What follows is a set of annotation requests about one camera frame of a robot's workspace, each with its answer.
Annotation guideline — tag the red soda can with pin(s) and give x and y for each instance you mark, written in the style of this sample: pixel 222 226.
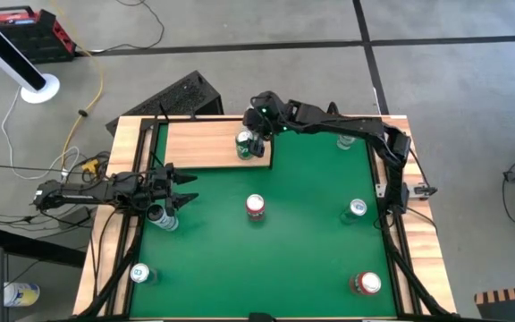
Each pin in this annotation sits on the red soda can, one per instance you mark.
pixel 365 283
pixel 255 208

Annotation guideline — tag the blue silver Red Bull can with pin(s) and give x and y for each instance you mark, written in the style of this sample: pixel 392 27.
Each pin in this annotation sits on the blue silver Red Bull can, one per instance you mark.
pixel 356 209
pixel 141 273

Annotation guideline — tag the black perforated computer case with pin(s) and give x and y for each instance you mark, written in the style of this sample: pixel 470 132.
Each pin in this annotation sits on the black perforated computer case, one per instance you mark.
pixel 181 96

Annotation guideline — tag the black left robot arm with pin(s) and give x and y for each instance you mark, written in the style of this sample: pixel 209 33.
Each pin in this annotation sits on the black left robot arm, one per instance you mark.
pixel 83 192

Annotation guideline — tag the white black standing tower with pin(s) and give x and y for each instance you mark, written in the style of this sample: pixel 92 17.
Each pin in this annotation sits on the white black standing tower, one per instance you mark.
pixel 7 53

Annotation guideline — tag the black aluminium table frame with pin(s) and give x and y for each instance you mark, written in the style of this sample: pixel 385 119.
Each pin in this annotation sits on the black aluminium table frame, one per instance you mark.
pixel 126 290

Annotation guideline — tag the wooden tray board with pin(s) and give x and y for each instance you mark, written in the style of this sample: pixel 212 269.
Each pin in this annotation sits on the wooden tray board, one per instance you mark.
pixel 204 143

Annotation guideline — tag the white slim can black lid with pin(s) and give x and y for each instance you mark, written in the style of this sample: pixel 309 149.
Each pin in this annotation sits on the white slim can black lid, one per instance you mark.
pixel 163 218
pixel 344 142

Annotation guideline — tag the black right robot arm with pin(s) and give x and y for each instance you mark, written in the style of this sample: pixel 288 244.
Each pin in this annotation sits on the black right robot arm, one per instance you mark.
pixel 351 125

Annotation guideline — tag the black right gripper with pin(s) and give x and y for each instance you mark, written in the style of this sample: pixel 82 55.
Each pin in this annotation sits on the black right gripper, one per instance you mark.
pixel 264 114

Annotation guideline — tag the black table-level camera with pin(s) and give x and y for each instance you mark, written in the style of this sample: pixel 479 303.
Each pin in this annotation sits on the black table-level camera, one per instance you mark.
pixel 262 317

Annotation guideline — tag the red black toolbox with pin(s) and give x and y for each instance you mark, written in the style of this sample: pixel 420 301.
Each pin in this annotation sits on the red black toolbox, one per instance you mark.
pixel 29 36

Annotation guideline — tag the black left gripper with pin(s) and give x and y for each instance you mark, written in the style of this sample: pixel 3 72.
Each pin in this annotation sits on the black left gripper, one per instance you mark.
pixel 152 190

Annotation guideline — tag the yellow plug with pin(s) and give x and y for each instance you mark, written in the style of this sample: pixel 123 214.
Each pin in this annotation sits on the yellow plug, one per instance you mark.
pixel 90 165

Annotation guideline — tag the black orange striped box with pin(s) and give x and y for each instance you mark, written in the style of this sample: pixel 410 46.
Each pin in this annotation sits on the black orange striped box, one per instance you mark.
pixel 508 308

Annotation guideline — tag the white yellow wipes canister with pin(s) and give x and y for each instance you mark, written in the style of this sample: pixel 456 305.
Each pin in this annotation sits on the white yellow wipes canister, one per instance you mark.
pixel 20 294

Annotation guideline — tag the green table mat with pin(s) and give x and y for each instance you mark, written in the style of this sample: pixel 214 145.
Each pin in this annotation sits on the green table mat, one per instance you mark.
pixel 262 259

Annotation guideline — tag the green Sprite soda can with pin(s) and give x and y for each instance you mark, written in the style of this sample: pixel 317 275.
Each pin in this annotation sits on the green Sprite soda can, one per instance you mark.
pixel 243 145

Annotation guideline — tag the silver metal bracket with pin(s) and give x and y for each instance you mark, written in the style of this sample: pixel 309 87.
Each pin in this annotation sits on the silver metal bracket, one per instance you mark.
pixel 382 190

